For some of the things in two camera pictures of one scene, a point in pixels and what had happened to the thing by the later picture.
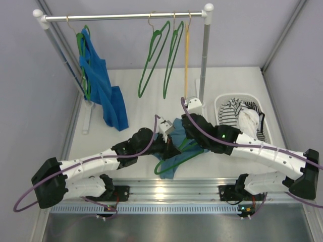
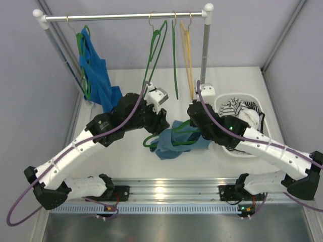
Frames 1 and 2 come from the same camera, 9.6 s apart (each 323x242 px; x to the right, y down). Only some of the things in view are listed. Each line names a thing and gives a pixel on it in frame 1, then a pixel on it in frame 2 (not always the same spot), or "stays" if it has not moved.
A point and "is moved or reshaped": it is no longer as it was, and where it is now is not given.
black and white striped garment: x=228 y=113 stays
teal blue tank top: x=187 y=148 is moved or reshaped
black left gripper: x=169 y=150 → x=159 y=121
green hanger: x=182 y=147 is moved or reshaped
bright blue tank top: x=97 y=84 stays
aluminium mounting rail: x=178 y=196 stays
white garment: x=249 y=121 stays
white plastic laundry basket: x=220 y=99 stays
